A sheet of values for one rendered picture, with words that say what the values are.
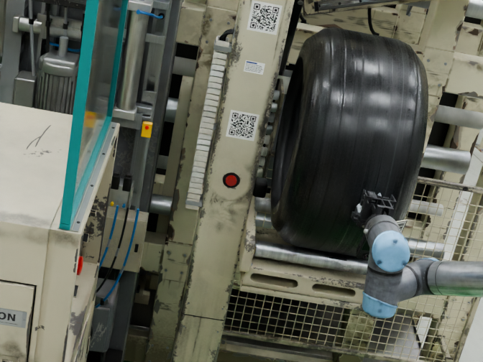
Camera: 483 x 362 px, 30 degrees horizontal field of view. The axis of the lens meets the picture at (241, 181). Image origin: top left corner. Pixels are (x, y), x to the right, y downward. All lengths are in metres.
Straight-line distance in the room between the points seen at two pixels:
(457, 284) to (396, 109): 0.49
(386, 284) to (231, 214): 0.66
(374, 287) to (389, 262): 0.08
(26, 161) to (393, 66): 0.95
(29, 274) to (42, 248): 0.06
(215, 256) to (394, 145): 0.63
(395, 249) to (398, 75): 0.55
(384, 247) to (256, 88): 0.64
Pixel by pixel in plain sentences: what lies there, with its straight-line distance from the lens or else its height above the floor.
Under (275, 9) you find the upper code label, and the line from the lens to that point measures 2.26.
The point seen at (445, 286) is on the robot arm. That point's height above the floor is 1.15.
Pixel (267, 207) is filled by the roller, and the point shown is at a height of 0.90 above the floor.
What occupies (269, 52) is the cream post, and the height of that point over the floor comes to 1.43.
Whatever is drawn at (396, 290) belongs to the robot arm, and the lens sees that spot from 1.95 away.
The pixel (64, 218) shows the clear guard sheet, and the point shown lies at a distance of 1.59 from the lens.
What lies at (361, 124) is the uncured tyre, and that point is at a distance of 2.18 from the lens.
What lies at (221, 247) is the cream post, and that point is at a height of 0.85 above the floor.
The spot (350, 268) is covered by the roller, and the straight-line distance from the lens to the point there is 2.46.
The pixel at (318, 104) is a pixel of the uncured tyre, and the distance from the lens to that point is 2.19.
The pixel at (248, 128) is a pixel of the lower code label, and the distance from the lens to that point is 2.35.
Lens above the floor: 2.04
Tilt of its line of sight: 24 degrees down
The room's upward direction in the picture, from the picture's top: 12 degrees clockwise
